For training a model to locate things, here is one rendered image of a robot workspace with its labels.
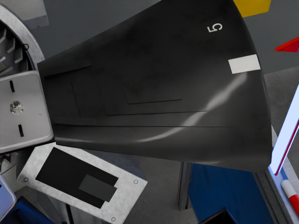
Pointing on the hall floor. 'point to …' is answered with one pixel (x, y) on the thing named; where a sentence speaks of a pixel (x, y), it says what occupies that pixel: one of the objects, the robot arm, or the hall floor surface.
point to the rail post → (182, 193)
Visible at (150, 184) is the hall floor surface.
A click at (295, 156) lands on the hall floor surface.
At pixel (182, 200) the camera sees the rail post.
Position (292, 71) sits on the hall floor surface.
